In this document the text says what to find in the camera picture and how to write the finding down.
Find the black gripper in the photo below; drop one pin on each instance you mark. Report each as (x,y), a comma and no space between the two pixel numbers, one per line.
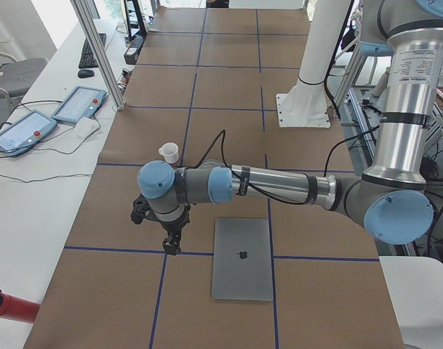
(174,227)

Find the white paper cup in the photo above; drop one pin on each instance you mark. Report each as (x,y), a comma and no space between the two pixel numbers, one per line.
(170,152)

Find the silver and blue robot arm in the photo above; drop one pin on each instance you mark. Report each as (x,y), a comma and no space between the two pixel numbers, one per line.
(388,200)

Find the grey closed laptop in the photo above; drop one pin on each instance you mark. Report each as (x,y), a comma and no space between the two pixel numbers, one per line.
(242,260)

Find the white crumpled cloth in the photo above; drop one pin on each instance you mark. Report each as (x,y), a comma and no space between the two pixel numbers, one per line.
(85,127)

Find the far blue teach pendant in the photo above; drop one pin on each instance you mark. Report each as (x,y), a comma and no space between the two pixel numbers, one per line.
(82,102)

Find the blue teach pendant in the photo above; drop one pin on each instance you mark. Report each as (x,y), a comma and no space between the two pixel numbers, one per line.
(82,102)
(25,133)

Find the brown paper table cover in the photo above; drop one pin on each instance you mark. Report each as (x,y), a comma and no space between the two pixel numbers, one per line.
(207,81)

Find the red cylinder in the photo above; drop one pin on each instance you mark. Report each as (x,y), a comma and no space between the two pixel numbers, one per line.
(18,309)

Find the near blue teach pendant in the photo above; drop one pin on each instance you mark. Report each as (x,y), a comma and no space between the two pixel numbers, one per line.
(25,133)

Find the black computer mouse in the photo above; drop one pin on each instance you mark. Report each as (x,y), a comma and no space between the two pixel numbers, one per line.
(85,73)

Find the black box on table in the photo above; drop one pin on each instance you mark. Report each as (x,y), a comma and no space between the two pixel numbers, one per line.
(133,51)

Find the black keyboard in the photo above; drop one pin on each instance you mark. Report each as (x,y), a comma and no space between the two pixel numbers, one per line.
(87,59)

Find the grey office chair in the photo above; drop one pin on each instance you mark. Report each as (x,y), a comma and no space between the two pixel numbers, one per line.
(17,76)

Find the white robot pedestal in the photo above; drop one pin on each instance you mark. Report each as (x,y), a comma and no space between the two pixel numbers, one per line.
(305,104)

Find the aluminium frame post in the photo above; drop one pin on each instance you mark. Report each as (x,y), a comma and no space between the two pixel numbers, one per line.
(88,26)

